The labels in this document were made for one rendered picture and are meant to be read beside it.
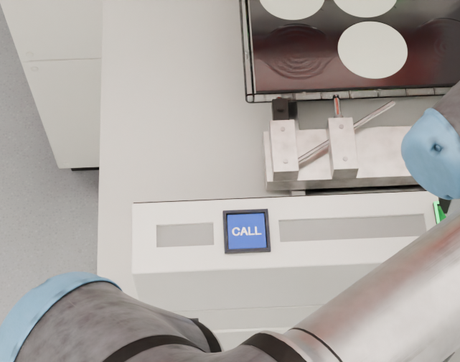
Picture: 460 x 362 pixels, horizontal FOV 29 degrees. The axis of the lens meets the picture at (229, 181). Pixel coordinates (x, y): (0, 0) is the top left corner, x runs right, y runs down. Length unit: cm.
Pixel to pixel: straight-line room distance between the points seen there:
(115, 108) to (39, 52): 44
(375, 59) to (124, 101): 38
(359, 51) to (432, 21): 12
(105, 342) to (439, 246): 23
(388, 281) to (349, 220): 53
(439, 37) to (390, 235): 36
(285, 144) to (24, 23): 66
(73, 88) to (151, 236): 81
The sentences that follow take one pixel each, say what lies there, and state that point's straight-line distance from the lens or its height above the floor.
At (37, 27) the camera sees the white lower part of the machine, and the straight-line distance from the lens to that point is 171.
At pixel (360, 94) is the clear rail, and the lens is 128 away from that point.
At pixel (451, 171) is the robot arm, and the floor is 130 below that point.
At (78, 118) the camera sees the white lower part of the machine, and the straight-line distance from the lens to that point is 197.
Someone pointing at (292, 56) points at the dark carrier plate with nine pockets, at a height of 90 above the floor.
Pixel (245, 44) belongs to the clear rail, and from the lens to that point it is 131.
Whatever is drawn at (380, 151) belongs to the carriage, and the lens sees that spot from 126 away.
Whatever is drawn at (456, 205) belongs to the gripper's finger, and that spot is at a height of 104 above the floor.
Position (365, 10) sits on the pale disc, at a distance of 137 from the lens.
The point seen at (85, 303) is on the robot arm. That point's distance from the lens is 62.
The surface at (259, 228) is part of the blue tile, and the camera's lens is 110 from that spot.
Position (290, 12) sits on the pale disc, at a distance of 135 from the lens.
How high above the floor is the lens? 196
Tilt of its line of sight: 63 degrees down
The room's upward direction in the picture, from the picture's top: straight up
